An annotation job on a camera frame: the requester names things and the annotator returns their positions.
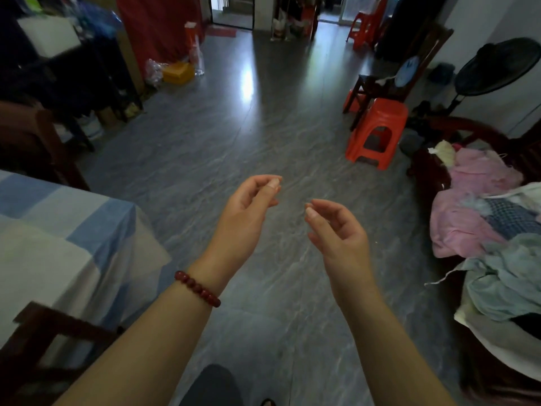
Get person's right hand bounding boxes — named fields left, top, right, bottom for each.
left=304, top=198, right=377, bottom=310

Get person's left hand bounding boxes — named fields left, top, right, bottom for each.
left=188, top=174, right=283, bottom=295

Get person's right forearm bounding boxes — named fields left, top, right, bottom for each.
left=338, top=285, right=457, bottom=406

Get person's left forearm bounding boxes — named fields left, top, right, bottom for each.
left=52, top=272, right=220, bottom=406

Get person's grey trousers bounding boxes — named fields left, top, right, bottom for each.
left=179, top=364, right=244, bottom=406

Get dark blue plastic stool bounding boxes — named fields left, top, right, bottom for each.
left=427, top=62, right=456, bottom=85

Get tall red plastic stool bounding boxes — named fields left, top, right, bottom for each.
left=345, top=11, right=374, bottom=50

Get red plastic stool stack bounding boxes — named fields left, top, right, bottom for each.
left=367, top=0, right=389, bottom=43

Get dark wooden sofa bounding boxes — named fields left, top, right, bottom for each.
left=407, top=116, right=541, bottom=406

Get cream cloth bundle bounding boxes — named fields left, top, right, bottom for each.
left=427, top=140, right=456, bottom=169

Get pale green cloth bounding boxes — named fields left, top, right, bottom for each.
left=424, top=233, right=541, bottom=322

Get yellow plastic box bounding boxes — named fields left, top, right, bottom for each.
left=162, top=61, right=196, bottom=86

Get crushed red capped bottle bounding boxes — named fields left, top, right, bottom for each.
left=189, top=36, right=206, bottom=77

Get cream folded cloth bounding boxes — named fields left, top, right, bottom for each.
left=454, top=287, right=541, bottom=383

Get clear plastic bag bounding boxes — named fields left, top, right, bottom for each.
left=143, top=59, right=166, bottom=89

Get white plastic bucket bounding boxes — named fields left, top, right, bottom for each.
left=78, top=113, right=104, bottom=140

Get light blue round lid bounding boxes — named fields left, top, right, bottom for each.
left=394, top=56, right=420, bottom=88

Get blue white checked tablecloth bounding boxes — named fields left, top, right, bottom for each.
left=0, top=169, right=172, bottom=368

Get orange white carton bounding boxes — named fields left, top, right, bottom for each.
left=184, top=21, right=199, bottom=51

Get dark wooden dining chair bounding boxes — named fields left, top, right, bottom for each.
left=0, top=101, right=90, bottom=192
left=0, top=302, right=126, bottom=406

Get red patterned mattress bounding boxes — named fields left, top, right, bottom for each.
left=116, top=0, right=206, bottom=77

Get grey staircase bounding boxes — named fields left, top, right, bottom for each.
left=221, top=0, right=254, bottom=15

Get dark cluttered storage shelf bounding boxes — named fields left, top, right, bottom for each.
left=0, top=0, right=144, bottom=153

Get black tall cabinet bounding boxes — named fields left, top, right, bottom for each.
left=376, top=0, right=449, bottom=64

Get black standing fan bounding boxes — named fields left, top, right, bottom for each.
left=446, top=37, right=541, bottom=117

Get white storage box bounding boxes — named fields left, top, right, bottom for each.
left=16, top=15, right=81, bottom=59

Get red bead bracelet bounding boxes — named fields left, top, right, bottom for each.
left=174, top=270, right=222, bottom=308

